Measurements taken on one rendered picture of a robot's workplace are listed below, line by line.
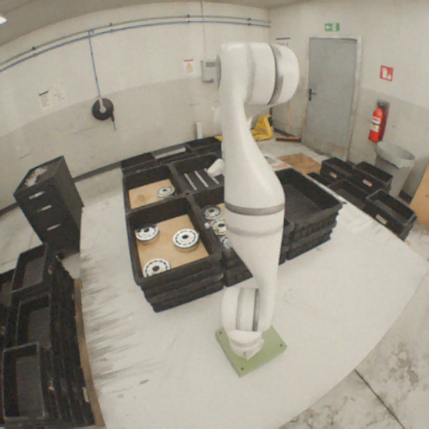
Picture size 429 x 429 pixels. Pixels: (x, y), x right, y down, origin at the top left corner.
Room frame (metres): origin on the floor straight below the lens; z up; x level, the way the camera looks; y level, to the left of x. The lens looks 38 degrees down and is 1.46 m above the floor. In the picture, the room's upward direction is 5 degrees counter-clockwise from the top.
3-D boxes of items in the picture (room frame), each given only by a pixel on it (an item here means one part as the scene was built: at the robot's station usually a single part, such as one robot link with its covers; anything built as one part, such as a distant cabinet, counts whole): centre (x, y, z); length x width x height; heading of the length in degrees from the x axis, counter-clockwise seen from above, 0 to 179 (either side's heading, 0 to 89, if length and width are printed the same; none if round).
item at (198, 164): (1.08, 0.04, 0.87); 0.40 x 0.30 x 0.11; 19
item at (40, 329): (0.35, 1.15, 0.31); 0.40 x 0.30 x 0.34; 23
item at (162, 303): (0.61, 0.19, 0.76); 0.40 x 0.30 x 0.12; 19
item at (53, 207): (1.61, 1.63, 0.45); 0.60 x 0.45 x 0.90; 23
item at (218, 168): (0.61, -0.06, 1.17); 0.11 x 0.09 x 0.06; 64
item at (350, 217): (0.87, -0.78, 0.70); 0.33 x 0.23 x 0.01; 23
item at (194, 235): (0.63, 0.12, 0.86); 0.10 x 0.10 x 0.01
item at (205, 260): (0.61, 0.19, 0.92); 0.40 x 0.30 x 0.02; 19
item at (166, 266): (0.48, 0.23, 0.86); 0.10 x 0.10 x 0.01
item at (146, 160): (2.19, 0.80, 0.37); 0.40 x 0.30 x 0.45; 114
